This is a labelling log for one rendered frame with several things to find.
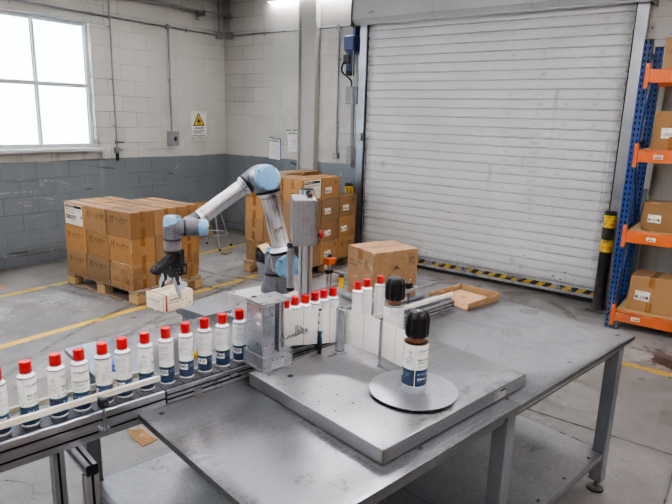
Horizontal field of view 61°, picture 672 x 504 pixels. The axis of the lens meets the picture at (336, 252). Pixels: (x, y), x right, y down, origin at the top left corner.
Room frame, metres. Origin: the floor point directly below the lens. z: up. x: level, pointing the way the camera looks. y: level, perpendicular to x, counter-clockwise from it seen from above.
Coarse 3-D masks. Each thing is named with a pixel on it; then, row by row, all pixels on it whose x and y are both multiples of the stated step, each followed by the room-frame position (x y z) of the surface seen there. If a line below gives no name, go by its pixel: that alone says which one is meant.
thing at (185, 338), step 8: (184, 328) 1.89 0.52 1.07; (184, 336) 1.89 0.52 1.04; (192, 336) 1.91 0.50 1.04; (184, 344) 1.88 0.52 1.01; (192, 344) 1.90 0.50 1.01; (184, 352) 1.88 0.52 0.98; (192, 352) 1.90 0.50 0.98; (184, 360) 1.88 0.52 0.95; (192, 360) 1.90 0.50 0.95; (184, 368) 1.88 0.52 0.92; (192, 368) 1.90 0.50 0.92; (184, 376) 1.88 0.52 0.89; (192, 376) 1.90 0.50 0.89
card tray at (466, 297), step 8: (448, 288) 3.19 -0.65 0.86; (456, 288) 3.25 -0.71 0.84; (464, 288) 3.25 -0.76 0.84; (472, 288) 3.21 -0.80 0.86; (480, 288) 3.18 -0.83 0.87; (456, 296) 3.12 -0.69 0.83; (464, 296) 3.13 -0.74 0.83; (472, 296) 3.13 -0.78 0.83; (480, 296) 3.14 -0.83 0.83; (488, 296) 3.13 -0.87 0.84; (496, 296) 3.07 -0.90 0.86; (456, 304) 2.98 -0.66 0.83; (464, 304) 2.98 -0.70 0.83; (472, 304) 2.91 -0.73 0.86; (480, 304) 2.96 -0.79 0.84
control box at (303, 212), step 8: (296, 200) 2.30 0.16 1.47; (304, 200) 2.30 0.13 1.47; (312, 200) 2.31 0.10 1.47; (296, 208) 2.30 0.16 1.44; (304, 208) 2.30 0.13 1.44; (312, 208) 2.31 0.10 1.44; (296, 216) 2.30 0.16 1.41; (304, 216) 2.30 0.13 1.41; (312, 216) 2.31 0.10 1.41; (296, 224) 2.30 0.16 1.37; (304, 224) 2.30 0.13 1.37; (312, 224) 2.31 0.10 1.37; (296, 232) 2.30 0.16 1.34; (304, 232) 2.30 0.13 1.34; (312, 232) 2.31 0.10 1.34; (296, 240) 2.30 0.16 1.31; (304, 240) 2.30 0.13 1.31; (312, 240) 2.31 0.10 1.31
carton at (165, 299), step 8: (160, 288) 2.48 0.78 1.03; (168, 288) 2.48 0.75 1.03; (184, 288) 2.49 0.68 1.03; (152, 296) 2.40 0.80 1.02; (160, 296) 2.37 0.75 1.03; (168, 296) 2.38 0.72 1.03; (176, 296) 2.42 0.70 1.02; (184, 296) 2.45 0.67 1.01; (192, 296) 2.49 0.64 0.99; (152, 304) 2.41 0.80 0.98; (160, 304) 2.37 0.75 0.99; (168, 304) 2.38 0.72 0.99; (176, 304) 2.42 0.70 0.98; (184, 304) 2.45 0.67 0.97; (192, 304) 2.49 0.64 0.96
